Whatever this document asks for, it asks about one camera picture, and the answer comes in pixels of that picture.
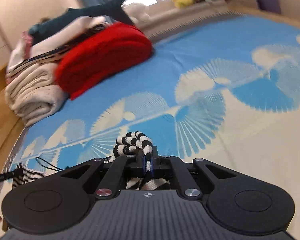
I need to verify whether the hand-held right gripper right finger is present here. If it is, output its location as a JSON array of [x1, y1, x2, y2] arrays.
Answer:
[[149, 146, 237, 200]]

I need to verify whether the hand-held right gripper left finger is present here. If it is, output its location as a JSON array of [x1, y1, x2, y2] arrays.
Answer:
[[61, 154, 147, 198]]

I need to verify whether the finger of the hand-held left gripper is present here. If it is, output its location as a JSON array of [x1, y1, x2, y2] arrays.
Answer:
[[0, 170, 23, 183]]

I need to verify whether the black white striped sweater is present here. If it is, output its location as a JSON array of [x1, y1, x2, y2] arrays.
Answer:
[[11, 131, 171, 191]]

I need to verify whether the white folded blanket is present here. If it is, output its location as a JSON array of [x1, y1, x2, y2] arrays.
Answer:
[[4, 16, 108, 127]]

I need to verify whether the red folded blanket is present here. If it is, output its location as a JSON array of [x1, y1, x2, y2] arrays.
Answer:
[[54, 22, 154, 101]]

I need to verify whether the blue cream patterned bedspread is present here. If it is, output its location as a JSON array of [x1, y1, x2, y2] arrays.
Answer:
[[5, 10, 300, 180]]

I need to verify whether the pink cloth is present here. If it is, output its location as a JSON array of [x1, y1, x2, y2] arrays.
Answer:
[[20, 31, 35, 58]]

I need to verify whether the dark teal plush shark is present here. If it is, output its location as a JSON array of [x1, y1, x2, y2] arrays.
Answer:
[[28, 0, 136, 46]]

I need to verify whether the purple box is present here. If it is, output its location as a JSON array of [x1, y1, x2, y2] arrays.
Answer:
[[252, 0, 282, 15]]

